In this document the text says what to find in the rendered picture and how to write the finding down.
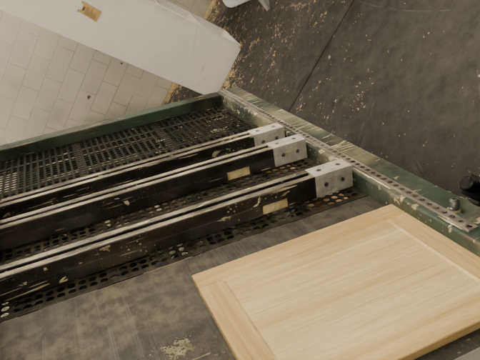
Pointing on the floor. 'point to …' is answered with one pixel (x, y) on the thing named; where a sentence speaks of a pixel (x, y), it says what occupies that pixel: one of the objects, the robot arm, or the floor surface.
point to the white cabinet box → (141, 36)
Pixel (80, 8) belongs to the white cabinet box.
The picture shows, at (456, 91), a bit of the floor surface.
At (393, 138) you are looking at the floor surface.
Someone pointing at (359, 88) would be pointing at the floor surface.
